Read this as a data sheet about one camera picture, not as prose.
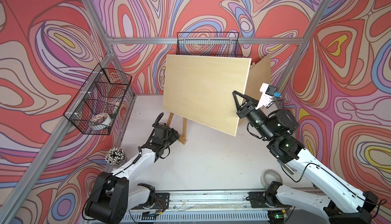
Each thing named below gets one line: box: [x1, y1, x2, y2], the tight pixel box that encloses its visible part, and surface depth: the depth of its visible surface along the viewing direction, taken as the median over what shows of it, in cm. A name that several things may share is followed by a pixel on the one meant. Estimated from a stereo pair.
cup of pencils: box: [104, 147, 128, 166], surface depth 71 cm
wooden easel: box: [166, 112, 188, 145], surface depth 92 cm
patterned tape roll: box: [90, 112, 112, 126], surface depth 74 cm
